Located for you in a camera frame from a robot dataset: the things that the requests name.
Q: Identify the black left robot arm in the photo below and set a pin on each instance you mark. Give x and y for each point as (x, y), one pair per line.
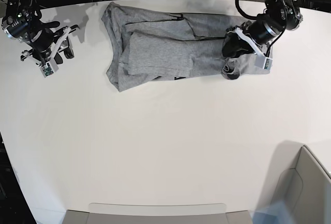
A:
(286, 10)

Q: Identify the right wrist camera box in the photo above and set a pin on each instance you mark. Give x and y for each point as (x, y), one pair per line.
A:
(49, 68)

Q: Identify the blue translucent plastic sheet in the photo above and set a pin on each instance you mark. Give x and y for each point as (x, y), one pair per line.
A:
(276, 213)

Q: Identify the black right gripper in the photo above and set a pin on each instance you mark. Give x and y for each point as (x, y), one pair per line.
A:
(48, 45)

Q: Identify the beige bin at bottom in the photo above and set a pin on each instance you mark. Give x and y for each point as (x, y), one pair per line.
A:
(116, 213)

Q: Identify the beige bin at right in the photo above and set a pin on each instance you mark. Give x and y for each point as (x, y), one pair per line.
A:
(305, 189)

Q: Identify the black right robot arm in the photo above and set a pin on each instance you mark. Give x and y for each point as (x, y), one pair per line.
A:
(22, 22)

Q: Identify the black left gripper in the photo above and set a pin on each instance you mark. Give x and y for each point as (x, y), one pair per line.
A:
(260, 32)

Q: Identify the grey T-shirt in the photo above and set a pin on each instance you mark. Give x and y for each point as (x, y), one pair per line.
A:
(159, 46)

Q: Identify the beige bin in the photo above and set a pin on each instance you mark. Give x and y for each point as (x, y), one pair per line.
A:
(116, 213)
(305, 189)

